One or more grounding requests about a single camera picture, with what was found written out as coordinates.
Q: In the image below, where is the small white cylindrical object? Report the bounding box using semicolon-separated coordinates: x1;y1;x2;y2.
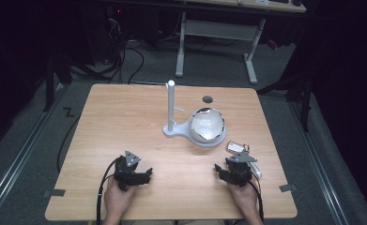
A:
249;161;263;180

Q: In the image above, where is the metal floor rail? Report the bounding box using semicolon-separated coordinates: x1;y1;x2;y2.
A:
287;99;350;225
0;83;67;221

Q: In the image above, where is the dark metal stand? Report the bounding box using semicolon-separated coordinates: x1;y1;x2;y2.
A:
256;67;314;133

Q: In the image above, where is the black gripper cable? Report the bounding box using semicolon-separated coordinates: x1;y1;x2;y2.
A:
95;156;123;225
248;174;266;223

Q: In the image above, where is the person's left hand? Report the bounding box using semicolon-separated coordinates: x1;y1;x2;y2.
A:
103;177;139;218

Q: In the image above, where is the white stand with pole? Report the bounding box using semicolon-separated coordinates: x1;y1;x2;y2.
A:
162;80;228;148

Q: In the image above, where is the silver key fob with keyring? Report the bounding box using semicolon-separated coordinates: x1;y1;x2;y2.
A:
225;141;252;155

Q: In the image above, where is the white bowl with silver rim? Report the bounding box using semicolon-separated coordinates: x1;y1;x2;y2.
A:
189;107;226;144

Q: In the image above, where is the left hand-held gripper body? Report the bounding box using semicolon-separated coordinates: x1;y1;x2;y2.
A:
114;150;150;192

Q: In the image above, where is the white-framed wooden desk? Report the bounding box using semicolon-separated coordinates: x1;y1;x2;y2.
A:
102;0;307;85

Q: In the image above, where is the bundle of black floor cables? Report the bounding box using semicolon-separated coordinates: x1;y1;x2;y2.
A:
69;17;145;85

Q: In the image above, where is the black floor cable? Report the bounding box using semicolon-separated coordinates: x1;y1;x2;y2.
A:
56;114;82;173

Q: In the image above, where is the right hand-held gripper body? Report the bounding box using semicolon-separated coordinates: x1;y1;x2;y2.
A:
223;152;258;188

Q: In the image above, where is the grey tape piece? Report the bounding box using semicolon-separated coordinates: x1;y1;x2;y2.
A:
279;183;298;193
42;188;67;199

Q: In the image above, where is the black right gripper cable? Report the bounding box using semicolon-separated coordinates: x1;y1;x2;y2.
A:
248;174;266;223

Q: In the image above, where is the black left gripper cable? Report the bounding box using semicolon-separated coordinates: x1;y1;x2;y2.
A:
95;156;123;225

